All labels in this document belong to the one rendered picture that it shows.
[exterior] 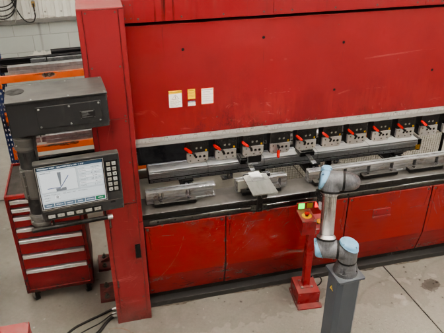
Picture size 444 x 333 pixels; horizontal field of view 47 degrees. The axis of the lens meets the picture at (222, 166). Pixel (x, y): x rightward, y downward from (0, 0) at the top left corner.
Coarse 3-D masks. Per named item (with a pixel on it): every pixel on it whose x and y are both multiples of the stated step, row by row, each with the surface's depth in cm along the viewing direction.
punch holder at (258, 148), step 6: (240, 138) 364; (246, 138) 358; (252, 138) 359; (258, 138) 360; (240, 144) 367; (252, 144) 361; (258, 144) 363; (240, 150) 369; (246, 150) 362; (252, 150) 364; (258, 150) 365; (246, 156) 365
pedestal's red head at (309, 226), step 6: (306, 204) 376; (300, 210) 376; (306, 210) 376; (300, 216) 370; (312, 216) 370; (318, 216) 377; (300, 222) 369; (306, 222) 364; (312, 222) 365; (300, 228) 370; (306, 228) 367; (312, 228) 368; (318, 228) 370; (306, 234) 369; (312, 234) 370
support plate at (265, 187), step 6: (264, 174) 377; (246, 180) 370; (264, 180) 370; (270, 180) 370; (252, 186) 363; (258, 186) 363; (264, 186) 363; (270, 186) 363; (252, 192) 356; (258, 192) 356; (264, 192) 356; (270, 192) 356; (276, 192) 357
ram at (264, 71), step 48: (144, 48) 310; (192, 48) 318; (240, 48) 325; (288, 48) 333; (336, 48) 342; (384, 48) 351; (432, 48) 360; (144, 96) 325; (240, 96) 342; (288, 96) 350; (336, 96) 360; (384, 96) 370; (432, 96) 380; (144, 144) 341
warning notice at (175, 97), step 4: (168, 92) 328; (172, 92) 328; (176, 92) 329; (180, 92) 330; (168, 96) 329; (172, 96) 330; (176, 96) 330; (180, 96) 331; (172, 100) 331; (176, 100) 332; (180, 100) 332; (172, 104) 332; (176, 104) 333; (180, 104) 334
